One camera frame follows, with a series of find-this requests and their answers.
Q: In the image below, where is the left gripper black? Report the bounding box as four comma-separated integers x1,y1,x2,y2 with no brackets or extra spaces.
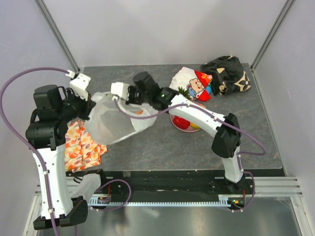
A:
57,87,95,122

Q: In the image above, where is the fake pink orange peach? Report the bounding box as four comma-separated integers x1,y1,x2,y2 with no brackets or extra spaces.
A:
135,110,143,115

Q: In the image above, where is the white plastic bag fruit print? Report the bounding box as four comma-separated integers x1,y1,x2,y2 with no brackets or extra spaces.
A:
84,92,157,145

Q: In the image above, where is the fake pineapple green crown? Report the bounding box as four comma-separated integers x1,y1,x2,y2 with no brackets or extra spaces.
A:
178,87,192,101

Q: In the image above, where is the red fake bell pepper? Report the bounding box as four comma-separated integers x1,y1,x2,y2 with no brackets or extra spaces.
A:
172,116,190,130

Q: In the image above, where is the fake yellow fruit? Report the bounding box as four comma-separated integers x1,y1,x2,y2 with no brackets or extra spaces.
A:
189,122,200,130

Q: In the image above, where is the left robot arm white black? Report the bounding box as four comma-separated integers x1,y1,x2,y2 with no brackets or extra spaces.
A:
26,85,108,230

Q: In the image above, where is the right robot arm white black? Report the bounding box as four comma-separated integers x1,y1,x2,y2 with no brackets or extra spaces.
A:
126,71,245,194

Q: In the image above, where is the white cartoon print cloth bag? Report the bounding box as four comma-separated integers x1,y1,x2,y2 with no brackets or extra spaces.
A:
169,67,213,102

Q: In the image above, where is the orange floral cloth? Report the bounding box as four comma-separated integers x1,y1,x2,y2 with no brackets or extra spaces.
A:
64,119,107,173

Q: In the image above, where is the pink plate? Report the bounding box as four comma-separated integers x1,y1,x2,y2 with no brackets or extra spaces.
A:
170,114,201,133

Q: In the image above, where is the black beige patterned cloth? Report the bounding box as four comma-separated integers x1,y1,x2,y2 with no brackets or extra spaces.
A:
200,56,251,95

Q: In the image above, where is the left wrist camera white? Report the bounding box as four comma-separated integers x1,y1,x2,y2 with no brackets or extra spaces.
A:
66,70,91,101

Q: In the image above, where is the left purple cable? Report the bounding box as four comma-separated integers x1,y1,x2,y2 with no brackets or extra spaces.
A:
0,67,133,236

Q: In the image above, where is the purple cable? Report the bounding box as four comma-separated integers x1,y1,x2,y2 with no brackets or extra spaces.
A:
0,67,133,236
113,98,267,213

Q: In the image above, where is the left aluminium frame post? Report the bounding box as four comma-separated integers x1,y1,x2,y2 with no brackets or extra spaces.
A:
34,0,80,73

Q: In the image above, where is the aluminium frame post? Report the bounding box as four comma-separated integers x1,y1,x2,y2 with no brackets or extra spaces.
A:
250,0,295,72
34,0,80,73

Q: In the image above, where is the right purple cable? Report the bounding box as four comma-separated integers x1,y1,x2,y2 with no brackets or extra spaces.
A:
113,98,267,213

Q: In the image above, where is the grey slotted cable duct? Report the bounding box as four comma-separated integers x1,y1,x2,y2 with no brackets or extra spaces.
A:
88,196,231,207

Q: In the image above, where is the right aluminium frame post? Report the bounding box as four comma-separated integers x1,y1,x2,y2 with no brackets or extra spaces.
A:
250,0,295,72

